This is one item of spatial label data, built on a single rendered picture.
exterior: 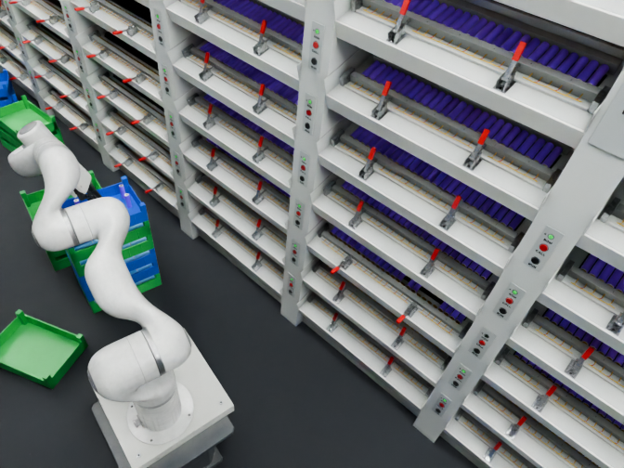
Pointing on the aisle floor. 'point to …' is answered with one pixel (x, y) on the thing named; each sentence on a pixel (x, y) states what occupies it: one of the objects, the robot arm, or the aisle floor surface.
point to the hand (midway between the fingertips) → (95, 197)
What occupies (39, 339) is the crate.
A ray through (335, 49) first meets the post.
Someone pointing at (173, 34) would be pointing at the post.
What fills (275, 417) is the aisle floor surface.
